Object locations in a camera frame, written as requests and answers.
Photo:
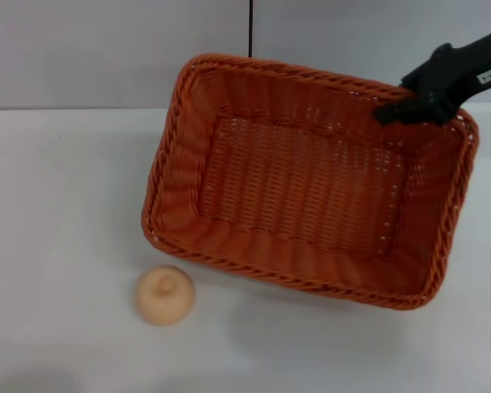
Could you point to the beige round toy bun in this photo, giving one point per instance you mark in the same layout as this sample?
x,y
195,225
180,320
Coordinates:
x,y
163,296

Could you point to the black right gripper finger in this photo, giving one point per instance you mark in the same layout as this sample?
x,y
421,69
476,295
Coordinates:
x,y
431,67
421,109

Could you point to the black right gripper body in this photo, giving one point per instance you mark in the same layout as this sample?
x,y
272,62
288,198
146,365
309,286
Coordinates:
x,y
474,61

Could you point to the orange woven rectangular basket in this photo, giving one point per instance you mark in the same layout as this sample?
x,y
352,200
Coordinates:
x,y
294,184

